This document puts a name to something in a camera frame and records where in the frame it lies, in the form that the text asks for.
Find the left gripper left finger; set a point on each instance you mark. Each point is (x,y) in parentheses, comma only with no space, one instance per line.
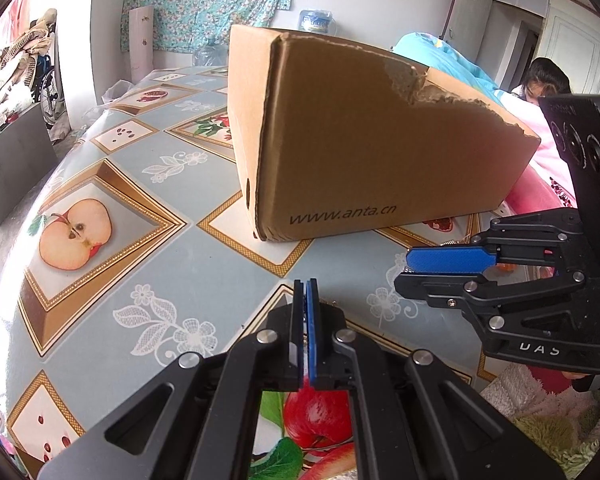
(198,418)

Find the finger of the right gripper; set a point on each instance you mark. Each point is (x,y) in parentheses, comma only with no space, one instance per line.
(449,259)
(437,290)

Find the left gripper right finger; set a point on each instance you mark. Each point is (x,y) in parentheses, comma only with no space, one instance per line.
(412,416)

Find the pink floral blanket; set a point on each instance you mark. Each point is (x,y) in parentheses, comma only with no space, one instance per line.
(546,182)

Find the brown cardboard box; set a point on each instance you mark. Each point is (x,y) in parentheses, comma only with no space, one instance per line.
(332,137)

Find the fruit pattern tablecloth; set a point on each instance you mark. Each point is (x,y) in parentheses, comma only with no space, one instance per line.
(138,249)

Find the blue quilt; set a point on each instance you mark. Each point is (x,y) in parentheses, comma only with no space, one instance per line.
(434,52)

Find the dark-haired child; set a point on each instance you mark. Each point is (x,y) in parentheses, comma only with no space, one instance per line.
(543,78)

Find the blue water bottle on dispenser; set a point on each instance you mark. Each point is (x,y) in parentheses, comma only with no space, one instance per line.
(318,22)

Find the empty clear water jug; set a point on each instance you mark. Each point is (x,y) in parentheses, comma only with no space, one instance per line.
(211,55)

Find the grey cabinet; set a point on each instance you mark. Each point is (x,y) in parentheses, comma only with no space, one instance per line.
(26,155)

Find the white plastic bag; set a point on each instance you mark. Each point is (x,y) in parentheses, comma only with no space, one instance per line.
(116,92)

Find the bicycle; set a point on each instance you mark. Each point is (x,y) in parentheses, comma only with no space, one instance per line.
(47,90)

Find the pile of clothes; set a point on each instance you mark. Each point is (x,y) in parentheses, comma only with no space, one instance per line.
(17,66)

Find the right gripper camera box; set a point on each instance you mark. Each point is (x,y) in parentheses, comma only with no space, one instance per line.
(574,121)

